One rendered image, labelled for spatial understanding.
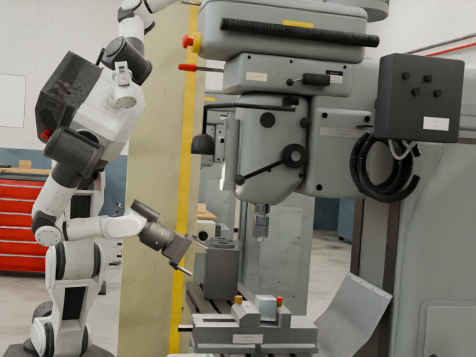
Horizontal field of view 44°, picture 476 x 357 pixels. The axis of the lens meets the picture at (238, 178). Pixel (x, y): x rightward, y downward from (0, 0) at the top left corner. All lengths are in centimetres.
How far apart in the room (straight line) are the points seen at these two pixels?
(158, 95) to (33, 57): 751
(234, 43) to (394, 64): 43
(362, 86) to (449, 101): 29
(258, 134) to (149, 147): 182
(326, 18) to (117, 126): 71
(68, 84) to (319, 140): 79
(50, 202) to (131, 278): 171
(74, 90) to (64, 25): 900
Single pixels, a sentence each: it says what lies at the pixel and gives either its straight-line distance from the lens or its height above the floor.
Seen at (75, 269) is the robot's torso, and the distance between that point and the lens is 221.
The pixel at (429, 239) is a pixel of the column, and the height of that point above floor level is 124.
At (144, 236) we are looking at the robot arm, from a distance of 192.
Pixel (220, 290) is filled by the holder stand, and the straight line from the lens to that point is 218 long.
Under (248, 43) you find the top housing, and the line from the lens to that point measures 164.
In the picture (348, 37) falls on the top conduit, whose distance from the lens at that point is 169.
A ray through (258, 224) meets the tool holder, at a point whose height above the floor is 124.
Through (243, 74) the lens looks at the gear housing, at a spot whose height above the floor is 167.
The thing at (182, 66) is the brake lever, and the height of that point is 170.
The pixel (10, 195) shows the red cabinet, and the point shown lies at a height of 84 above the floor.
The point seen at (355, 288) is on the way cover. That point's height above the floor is 104.
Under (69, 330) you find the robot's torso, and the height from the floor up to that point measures 75.
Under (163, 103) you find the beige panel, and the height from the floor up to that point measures 169.
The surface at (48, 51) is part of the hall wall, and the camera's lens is 1084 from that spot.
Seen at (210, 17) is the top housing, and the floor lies 181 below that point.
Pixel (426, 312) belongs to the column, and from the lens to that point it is 181.
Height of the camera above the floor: 147
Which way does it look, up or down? 3 degrees down
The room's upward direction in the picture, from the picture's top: 4 degrees clockwise
